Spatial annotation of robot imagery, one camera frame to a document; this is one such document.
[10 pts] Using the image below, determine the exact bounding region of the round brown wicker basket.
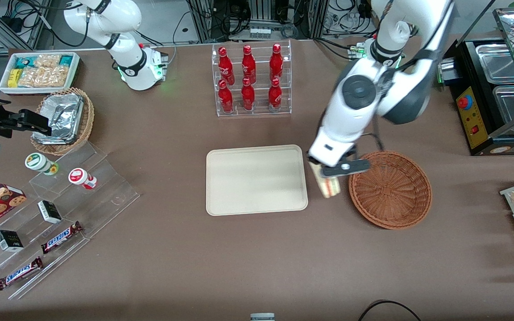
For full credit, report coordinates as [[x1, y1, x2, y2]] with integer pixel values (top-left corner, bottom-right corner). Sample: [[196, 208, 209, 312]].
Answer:
[[348, 151, 432, 230]]

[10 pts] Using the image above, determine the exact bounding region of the white power strip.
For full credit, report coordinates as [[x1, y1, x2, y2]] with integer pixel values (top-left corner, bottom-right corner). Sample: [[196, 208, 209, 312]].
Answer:
[[248, 26, 285, 39]]

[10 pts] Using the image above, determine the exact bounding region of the Snickers chocolate bar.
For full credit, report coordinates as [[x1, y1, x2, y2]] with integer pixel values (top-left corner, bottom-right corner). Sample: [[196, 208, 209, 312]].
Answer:
[[0, 256, 44, 291], [41, 221, 83, 255]]

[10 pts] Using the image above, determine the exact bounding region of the yellow snack pack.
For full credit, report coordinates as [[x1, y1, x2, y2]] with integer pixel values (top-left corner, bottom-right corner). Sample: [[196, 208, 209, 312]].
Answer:
[[7, 68, 24, 88]]

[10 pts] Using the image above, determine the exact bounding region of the black cable loop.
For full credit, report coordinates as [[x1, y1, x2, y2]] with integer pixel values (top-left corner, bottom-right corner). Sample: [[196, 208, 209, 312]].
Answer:
[[357, 300, 423, 321]]

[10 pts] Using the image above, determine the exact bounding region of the clear bag of peanuts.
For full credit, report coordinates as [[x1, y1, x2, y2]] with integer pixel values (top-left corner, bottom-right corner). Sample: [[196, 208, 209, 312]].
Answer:
[[34, 54, 62, 68], [18, 66, 71, 88]]

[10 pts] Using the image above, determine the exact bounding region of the beige plastic serving tray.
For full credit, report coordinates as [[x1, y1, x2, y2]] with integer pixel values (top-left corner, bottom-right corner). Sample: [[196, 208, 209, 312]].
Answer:
[[206, 144, 309, 217]]

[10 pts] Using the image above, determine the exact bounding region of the red lidded yogurt cup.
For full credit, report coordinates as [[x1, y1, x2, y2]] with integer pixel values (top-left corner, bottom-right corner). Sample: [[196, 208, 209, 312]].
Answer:
[[68, 168, 98, 190]]

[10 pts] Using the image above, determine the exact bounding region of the aluminium foil container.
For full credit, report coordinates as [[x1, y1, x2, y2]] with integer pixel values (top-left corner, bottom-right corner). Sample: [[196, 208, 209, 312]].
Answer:
[[32, 93, 85, 146]]

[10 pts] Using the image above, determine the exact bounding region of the white rectangular snack bin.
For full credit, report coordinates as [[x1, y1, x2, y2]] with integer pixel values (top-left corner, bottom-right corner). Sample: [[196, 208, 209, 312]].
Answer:
[[0, 52, 81, 96]]

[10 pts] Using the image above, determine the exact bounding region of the black and yellow food warmer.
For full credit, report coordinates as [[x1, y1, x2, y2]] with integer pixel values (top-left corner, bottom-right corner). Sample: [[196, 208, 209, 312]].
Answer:
[[438, 7, 514, 156]]

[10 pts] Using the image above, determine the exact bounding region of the light wicker basket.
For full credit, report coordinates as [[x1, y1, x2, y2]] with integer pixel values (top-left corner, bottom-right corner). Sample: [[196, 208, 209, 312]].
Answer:
[[30, 87, 95, 156]]

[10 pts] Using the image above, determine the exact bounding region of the red cola bottle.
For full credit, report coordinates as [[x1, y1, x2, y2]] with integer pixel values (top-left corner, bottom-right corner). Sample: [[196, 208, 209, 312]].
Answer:
[[268, 78, 283, 111], [269, 43, 284, 82], [241, 45, 257, 84], [218, 46, 235, 85], [218, 79, 234, 113], [241, 78, 256, 111]]

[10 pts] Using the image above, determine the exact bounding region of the clear acrylic bottle rack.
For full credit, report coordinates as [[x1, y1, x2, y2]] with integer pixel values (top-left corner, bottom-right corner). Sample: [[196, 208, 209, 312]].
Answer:
[[211, 40, 293, 118]]

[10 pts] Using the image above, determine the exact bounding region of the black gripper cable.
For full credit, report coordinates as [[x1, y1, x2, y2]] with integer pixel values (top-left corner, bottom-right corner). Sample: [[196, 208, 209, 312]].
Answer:
[[368, 128, 385, 153]]

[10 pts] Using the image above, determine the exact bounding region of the triangular sandwich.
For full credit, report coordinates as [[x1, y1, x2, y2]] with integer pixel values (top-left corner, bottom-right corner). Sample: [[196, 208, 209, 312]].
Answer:
[[309, 161, 342, 198]]

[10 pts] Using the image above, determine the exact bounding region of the clear acrylic stepped stand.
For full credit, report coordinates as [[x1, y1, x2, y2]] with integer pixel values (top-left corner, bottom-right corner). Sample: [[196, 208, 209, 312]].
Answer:
[[0, 142, 141, 300]]

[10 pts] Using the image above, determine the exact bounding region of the aluminium frame rack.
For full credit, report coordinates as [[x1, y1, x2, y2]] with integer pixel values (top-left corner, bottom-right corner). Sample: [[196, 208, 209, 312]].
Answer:
[[187, 0, 330, 43]]

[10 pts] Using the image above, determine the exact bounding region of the green lidded yogurt cup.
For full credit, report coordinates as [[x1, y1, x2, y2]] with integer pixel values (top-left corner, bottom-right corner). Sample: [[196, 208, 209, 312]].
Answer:
[[25, 152, 59, 176]]

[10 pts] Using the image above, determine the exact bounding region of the small black box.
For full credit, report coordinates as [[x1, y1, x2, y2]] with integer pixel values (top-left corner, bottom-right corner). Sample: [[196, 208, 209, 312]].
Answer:
[[0, 230, 25, 253], [37, 200, 63, 224]]

